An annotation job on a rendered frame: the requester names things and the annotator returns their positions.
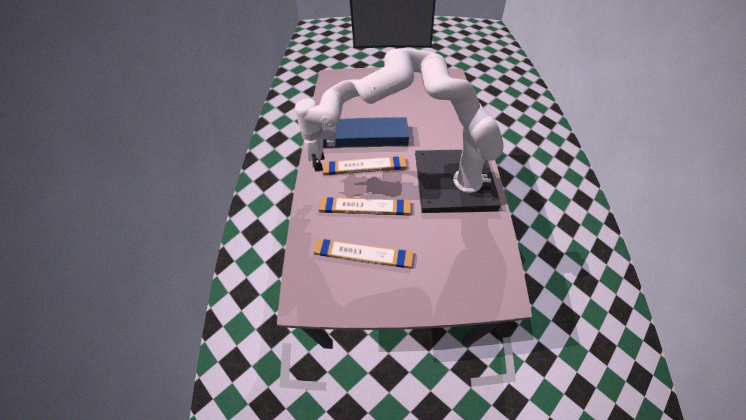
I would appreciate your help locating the orange box with blue bands and white label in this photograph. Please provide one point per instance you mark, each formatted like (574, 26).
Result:
(363, 253)

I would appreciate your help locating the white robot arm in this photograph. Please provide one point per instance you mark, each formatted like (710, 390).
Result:
(479, 127)

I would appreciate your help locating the blue rectangular block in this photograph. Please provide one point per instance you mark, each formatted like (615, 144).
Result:
(385, 131)

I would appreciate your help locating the tan rectangular pack with blue bands and white label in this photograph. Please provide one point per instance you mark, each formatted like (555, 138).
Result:
(364, 165)

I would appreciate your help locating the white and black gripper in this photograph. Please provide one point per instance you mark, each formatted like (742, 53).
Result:
(314, 152)

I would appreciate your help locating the orange flat pack with blue bands and white label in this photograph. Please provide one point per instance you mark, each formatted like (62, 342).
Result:
(364, 206)

